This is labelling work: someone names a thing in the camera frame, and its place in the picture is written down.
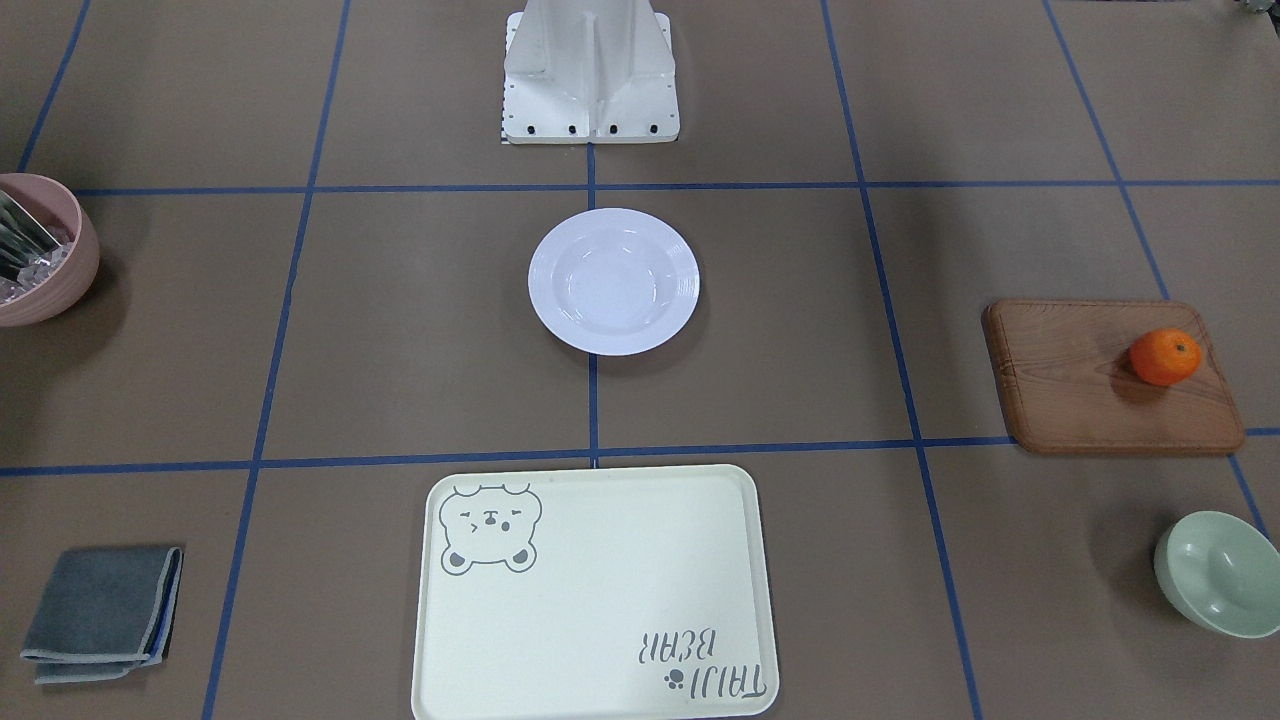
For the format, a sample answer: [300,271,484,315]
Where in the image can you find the cream bear serving tray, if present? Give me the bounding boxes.
[410,464,781,719]

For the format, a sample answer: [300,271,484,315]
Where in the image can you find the orange fruit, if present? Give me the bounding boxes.
[1128,327,1203,387]

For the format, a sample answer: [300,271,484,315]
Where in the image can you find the wooden cutting board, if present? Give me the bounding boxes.
[982,299,1245,456]

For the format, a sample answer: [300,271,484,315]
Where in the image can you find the white ceramic plate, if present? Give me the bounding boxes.
[527,208,701,357]

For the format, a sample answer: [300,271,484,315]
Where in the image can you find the metal scoop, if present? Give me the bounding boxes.
[1,190,68,286]

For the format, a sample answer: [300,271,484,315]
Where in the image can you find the green ceramic bowl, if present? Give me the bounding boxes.
[1152,510,1279,639]

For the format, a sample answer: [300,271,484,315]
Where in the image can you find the pink bowl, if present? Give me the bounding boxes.
[1,173,100,327]

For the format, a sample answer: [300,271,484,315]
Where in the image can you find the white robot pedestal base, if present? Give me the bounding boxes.
[500,1,681,145]

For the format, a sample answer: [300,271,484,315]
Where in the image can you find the folded grey cloth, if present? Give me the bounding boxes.
[20,544,186,685]

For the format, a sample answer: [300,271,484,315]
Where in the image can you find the ice cubes in bowl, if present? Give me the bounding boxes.
[1,225,74,305]

